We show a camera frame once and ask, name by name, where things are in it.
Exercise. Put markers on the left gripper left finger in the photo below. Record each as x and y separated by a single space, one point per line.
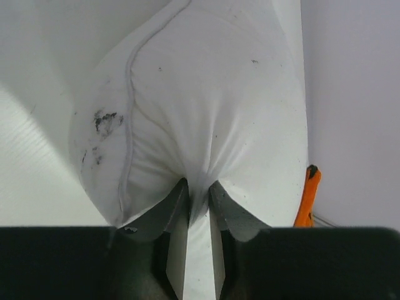
144 259

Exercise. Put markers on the white pillow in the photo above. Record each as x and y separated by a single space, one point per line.
207 91

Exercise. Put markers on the orange patterned pillowcase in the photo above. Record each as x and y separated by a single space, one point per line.
305 216

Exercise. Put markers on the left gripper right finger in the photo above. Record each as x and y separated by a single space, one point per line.
255 261

